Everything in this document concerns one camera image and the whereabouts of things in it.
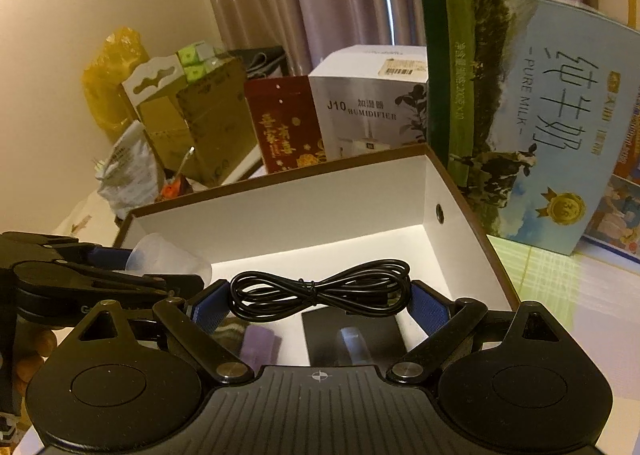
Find green tissue packs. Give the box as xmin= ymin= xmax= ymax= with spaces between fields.
xmin=177 ymin=41 xmax=226 ymax=83

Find black shaver box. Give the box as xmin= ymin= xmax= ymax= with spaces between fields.
xmin=302 ymin=308 xmax=407 ymax=373

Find brown open storage box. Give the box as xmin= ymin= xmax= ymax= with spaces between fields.
xmin=115 ymin=145 xmax=520 ymax=310

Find person's left hand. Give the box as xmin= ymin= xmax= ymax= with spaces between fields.
xmin=13 ymin=319 xmax=58 ymax=397

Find black cable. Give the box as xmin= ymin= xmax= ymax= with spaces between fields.
xmin=228 ymin=258 xmax=412 ymax=323

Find white humidifier box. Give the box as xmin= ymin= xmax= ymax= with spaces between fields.
xmin=308 ymin=44 xmax=428 ymax=160

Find brown cardboard box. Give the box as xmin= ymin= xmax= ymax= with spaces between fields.
xmin=122 ymin=54 xmax=257 ymax=187

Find plaid tablecloth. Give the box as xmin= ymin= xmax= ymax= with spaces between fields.
xmin=487 ymin=234 xmax=640 ymax=416

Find clear plastic container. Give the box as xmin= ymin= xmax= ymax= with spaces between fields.
xmin=125 ymin=233 xmax=213 ymax=285

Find dark red gift box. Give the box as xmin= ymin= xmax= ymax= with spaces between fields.
xmin=244 ymin=76 xmax=326 ymax=173

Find purple cosmetic tube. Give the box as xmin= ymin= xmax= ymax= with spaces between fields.
xmin=240 ymin=325 xmax=282 ymax=373

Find yellow plastic bag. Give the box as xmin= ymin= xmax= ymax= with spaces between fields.
xmin=81 ymin=27 xmax=150 ymax=143

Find blue cartoon milk box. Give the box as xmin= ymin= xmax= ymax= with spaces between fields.
xmin=584 ymin=100 xmax=640 ymax=262

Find green blue milk carton box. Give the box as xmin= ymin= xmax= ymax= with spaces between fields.
xmin=422 ymin=0 xmax=639 ymax=255

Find crumpled white plastic bag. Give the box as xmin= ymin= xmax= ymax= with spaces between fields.
xmin=96 ymin=121 xmax=165 ymax=220

